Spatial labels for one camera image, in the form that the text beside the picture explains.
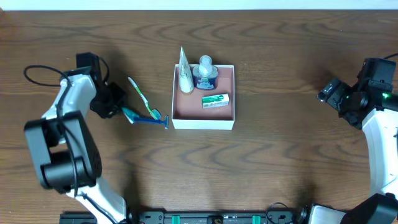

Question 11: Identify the white squeeze tube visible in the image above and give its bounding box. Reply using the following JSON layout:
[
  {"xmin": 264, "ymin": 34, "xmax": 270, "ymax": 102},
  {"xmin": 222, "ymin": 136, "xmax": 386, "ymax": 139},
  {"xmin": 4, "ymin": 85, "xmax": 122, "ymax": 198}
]
[{"xmin": 178, "ymin": 47, "xmax": 194, "ymax": 95}]

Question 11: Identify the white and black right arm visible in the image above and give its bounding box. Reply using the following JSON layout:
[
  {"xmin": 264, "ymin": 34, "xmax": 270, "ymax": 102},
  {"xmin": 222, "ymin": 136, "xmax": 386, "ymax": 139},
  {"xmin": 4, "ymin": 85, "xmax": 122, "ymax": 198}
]
[{"xmin": 308, "ymin": 56, "xmax": 397, "ymax": 224}]

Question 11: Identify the small toothpaste tube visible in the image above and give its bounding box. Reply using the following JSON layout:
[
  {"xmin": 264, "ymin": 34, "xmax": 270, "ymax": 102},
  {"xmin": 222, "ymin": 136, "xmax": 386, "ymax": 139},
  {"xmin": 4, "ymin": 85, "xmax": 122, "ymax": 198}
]
[{"xmin": 122, "ymin": 107, "xmax": 139, "ymax": 124}]

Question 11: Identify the white box pink inside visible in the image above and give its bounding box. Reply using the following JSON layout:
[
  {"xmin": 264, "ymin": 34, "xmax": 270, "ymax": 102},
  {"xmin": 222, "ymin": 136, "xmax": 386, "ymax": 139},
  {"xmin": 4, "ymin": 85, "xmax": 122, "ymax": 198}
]
[{"xmin": 171, "ymin": 64, "xmax": 235, "ymax": 130}]

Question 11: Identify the blue razor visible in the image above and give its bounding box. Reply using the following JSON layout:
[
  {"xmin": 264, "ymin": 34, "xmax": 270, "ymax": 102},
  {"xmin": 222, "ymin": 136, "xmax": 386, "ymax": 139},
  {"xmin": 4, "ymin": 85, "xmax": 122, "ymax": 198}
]
[{"xmin": 133, "ymin": 115, "xmax": 169, "ymax": 129}]

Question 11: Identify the green white soap packet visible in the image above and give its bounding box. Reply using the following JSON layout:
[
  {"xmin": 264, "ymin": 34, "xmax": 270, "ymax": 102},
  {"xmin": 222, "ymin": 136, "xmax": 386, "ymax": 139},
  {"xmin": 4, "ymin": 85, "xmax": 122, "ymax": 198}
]
[{"xmin": 202, "ymin": 93, "xmax": 229, "ymax": 108}]

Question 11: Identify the clear bottle blue label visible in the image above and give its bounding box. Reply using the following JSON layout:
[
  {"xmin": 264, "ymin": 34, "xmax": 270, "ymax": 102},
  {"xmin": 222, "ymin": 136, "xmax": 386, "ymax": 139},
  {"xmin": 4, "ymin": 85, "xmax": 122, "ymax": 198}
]
[{"xmin": 193, "ymin": 55, "xmax": 218, "ymax": 90}]

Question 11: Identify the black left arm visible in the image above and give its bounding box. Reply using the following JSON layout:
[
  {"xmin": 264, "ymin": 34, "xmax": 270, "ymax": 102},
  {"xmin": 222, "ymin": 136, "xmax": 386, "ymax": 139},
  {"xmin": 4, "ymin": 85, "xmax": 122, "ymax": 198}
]
[{"xmin": 24, "ymin": 52, "xmax": 129, "ymax": 223}]

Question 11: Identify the green white toothbrush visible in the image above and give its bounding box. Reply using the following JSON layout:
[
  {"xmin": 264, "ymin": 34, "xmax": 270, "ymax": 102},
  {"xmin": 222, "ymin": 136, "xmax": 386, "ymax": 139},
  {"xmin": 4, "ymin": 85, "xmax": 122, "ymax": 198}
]
[{"xmin": 127, "ymin": 77, "xmax": 162, "ymax": 120}]

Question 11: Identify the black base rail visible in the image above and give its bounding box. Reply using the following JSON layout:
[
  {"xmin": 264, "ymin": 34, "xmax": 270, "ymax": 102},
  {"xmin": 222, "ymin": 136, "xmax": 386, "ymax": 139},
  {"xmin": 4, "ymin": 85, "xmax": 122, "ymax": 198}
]
[{"xmin": 120, "ymin": 202, "xmax": 309, "ymax": 224}]

